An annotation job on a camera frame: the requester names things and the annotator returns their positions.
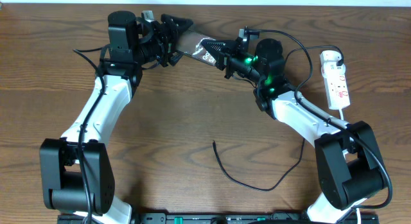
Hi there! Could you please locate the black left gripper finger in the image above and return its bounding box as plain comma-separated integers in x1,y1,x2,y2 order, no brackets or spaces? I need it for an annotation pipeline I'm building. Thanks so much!
161,13,193,34
169,51,184,65

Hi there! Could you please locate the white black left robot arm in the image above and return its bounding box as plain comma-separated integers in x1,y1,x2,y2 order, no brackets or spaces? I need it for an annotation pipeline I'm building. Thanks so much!
39,11,192,223

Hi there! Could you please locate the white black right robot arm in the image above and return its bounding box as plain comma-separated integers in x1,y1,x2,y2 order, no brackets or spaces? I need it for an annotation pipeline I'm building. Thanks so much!
201,38,392,223

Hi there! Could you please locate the white power strip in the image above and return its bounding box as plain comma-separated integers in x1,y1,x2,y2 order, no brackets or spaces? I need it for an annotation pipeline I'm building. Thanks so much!
320,50,350,110

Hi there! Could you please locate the black charger cable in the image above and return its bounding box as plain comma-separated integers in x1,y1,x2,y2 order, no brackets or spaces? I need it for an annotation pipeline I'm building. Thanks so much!
212,45,345,192

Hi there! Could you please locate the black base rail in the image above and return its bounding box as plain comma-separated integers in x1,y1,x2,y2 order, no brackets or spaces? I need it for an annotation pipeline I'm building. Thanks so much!
57,211,380,224

